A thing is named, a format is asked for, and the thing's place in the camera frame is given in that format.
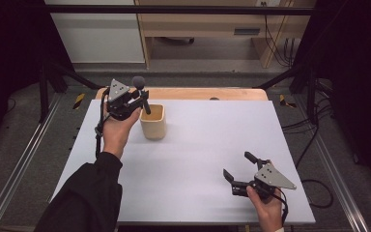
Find dark object under desk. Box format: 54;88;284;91
158;36;196;46

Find black makeup brush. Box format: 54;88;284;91
131;75;153;116

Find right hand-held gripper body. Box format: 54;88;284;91
230;159;298;201

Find square wooden cup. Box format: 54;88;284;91
139;103;168;141

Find black horizontal frame bar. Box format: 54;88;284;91
43;4;317;16

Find white cabinet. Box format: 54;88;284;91
43;0;146;65

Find black metal stand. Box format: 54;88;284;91
38;61;104;124
254;62;321;126

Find black looped cable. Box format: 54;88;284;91
300;178;334;210

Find black curtain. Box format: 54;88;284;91
294;0;371;188
0;0;75;162

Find black hanging desk cables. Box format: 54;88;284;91
262;1;301;69

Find light wooden table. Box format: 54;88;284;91
95;87;270;102

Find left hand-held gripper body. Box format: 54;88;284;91
106;78;143;122

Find right hand-held gripper cable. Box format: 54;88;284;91
274;188;290;226

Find yellow black tape marker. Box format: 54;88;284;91
278;94;298;109
72;93;87;110

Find person's right hand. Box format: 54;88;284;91
246;186;285;232

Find black floor cables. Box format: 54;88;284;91
281;80;334;169

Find wooden desk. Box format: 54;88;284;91
134;0;317;70

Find person's left hand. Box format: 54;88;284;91
101;101;142;160

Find aluminium rail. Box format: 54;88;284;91
0;93;64;232
294;95;371;232

